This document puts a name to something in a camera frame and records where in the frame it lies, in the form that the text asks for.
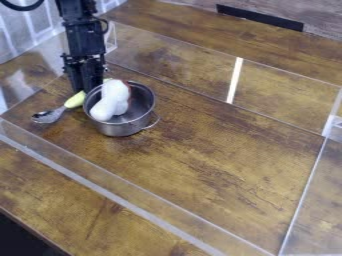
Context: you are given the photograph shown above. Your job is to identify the green handled metal spoon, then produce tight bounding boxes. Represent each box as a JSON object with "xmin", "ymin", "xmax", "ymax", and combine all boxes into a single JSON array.
[{"xmin": 31, "ymin": 91, "xmax": 87, "ymax": 124}]

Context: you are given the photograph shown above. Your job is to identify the white red toy mushroom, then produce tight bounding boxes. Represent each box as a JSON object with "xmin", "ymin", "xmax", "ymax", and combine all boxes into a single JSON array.
[{"xmin": 90, "ymin": 79, "xmax": 131, "ymax": 122}]

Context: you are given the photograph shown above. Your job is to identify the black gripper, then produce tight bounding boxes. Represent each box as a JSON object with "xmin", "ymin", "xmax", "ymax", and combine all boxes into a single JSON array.
[{"xmin": 62, "ymin": 18, "xmax": 108, "ymax": 93}]

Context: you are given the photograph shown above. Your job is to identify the small steel pot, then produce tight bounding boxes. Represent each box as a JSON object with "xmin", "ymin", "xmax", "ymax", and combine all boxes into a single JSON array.
[{"xmin": 83, "ymin": 80, "xmax": 160, "ymax": 137}]

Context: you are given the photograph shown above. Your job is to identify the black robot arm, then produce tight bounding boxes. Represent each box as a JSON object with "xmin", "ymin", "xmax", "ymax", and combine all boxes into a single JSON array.
[{"xmin": 55, "ymin": 0, "xmax": 108, "ymax": 93}]

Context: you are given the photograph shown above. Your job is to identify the black cable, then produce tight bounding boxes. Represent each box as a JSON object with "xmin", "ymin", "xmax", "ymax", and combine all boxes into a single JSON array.
[{"xmin": 0, "ymin": 0, "xmax": 111, "ymax": 36}]

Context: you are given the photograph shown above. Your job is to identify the black bar on table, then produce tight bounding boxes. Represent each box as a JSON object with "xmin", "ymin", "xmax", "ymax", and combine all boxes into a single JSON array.
[{"xmin": 217, "ymin": 4, "xmax": 305, "ymax": 32}]

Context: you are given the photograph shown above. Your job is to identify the clear acrylic enclosure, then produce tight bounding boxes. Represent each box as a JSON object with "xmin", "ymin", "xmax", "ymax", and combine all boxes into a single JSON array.
[{"xmin": 0, "ymin": 24, "xmax": 342, "ymax": 256}]

